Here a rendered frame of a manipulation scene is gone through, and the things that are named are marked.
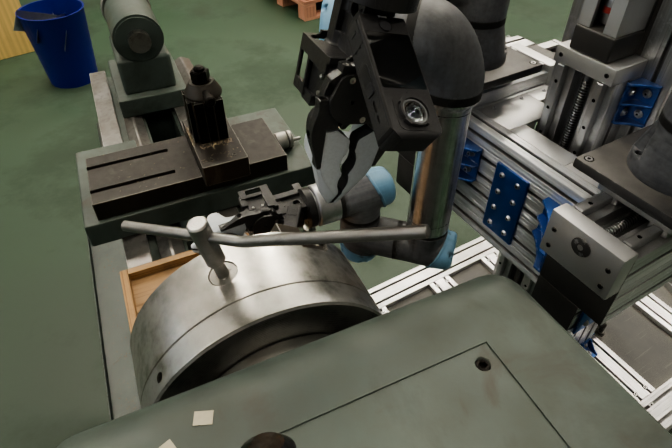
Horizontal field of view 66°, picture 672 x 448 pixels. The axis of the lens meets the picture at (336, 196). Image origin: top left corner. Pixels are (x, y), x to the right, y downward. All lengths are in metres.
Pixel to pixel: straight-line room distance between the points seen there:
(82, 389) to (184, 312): 1.53
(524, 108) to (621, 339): 1.01
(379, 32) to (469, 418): 0.32
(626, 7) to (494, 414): 0.75
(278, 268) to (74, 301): 1.83
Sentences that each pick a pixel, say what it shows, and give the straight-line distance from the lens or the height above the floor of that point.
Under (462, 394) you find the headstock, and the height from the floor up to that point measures 1.26.
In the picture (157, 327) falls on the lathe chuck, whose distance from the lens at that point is 0.62.
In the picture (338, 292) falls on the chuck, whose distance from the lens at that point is 0.59.
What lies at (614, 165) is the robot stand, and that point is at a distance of 0.97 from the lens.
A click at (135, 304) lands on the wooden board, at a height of 0.89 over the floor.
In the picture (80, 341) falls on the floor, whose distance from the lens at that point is 2.23.
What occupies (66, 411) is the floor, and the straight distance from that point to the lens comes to 2.08.
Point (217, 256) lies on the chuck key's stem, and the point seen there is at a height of 1.27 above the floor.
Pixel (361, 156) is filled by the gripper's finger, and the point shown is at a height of 1.38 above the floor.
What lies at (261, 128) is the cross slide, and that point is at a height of 0.97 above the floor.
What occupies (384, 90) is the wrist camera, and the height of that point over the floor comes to 1.49.
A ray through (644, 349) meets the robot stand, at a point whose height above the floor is 0.21.
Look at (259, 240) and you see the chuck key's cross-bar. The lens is 0.51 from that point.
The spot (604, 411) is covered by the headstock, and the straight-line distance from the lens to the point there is 0.52.
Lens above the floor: 1.67
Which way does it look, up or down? 40 degrees down
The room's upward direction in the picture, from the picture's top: straight up
